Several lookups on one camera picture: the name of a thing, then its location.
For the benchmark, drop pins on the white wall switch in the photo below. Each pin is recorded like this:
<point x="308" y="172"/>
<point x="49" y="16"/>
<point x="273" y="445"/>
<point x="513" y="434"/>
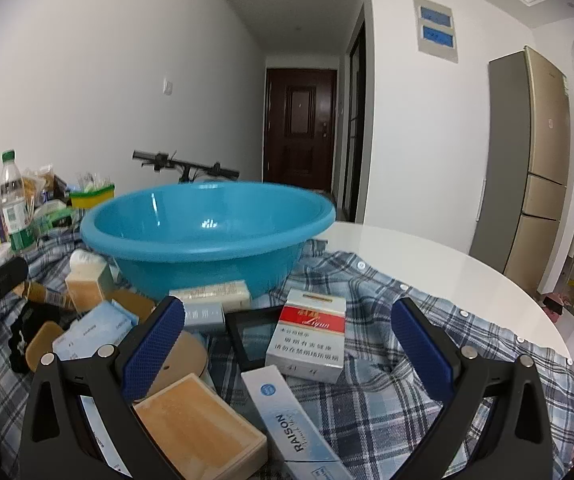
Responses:
<point x="168" y="85"/>

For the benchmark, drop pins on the blue plastic basin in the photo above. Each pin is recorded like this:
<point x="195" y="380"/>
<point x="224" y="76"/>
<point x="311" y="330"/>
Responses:
<point x="207" y="220"/>

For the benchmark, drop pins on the white desktop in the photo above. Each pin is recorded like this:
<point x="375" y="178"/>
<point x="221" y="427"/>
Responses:
<point x="442" y="260"/>

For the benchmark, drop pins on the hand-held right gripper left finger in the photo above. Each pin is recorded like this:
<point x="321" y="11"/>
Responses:
<point x="152" y="347"/>

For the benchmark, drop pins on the grey-blue small box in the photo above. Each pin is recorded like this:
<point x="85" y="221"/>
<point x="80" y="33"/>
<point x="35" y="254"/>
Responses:
<point x="204" y="316"/>

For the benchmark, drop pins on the round tan cardboard reel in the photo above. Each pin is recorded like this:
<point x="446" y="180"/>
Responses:
<point x="184" y="355"/>

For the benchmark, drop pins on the blue plaid shirt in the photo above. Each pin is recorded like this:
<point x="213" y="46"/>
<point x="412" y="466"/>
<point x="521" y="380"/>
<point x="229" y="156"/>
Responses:
<point x="367" y="410"/>

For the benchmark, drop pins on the red and white cigarette pack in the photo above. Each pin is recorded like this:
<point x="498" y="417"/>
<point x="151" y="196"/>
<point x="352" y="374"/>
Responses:
<point x="307" y="345"/>

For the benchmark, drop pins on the black bicycle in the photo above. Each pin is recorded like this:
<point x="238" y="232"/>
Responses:
<point x="187" y="165"/>

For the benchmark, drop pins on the clear bottle green label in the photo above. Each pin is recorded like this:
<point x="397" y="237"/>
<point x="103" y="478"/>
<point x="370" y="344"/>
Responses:
<point x="14" y="210"/>

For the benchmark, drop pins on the gold refrigerator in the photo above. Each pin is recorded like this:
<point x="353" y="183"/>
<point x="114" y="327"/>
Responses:
<point x="542" y="160"/>

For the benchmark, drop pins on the cream and orange tall box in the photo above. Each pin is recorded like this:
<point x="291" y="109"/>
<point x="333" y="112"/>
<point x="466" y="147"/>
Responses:
<point x="84" y="290"/>

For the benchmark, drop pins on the dark framed sliding door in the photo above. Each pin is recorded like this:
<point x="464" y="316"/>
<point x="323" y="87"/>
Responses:
<point x="354" y="135"/>

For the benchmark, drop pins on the amber glass bottle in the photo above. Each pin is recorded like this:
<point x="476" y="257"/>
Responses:
<point x="47" y="297"/>

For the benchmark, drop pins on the pile of snack packets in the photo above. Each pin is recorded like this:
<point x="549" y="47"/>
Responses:
<point x="52" y="215"/>

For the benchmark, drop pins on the cream long box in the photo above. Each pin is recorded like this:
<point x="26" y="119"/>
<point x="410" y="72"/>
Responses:
<point x="212" y="290"/>

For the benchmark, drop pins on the dark brown door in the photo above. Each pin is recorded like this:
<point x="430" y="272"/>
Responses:
<point x="297" y="125"/>

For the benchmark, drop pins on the light blue long carton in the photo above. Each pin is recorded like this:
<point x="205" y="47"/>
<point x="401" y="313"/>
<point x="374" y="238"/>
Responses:
<point x="287" y="425"/>

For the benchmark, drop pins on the black frame display box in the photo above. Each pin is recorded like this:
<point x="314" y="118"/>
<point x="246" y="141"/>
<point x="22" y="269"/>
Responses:
<point x="254" y="340"/>

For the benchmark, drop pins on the small red box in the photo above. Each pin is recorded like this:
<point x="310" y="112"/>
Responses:
<point x="553" y="306"/>

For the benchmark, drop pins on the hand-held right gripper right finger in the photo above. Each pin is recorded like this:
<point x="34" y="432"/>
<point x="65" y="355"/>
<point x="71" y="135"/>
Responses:
<point x="423" y="355"/>

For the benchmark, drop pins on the black fabric item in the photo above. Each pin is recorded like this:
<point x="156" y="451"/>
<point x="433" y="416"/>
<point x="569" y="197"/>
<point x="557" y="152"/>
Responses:
<point x="22" y="330"/>

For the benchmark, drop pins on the orange-faced cream box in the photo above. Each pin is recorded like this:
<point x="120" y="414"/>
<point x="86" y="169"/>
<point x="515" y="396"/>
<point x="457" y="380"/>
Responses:
<point x="197" y="430"/>

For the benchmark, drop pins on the yellow green sponge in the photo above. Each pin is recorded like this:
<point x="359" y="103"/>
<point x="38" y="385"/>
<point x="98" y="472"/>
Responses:
<point x="92" y="199"/>

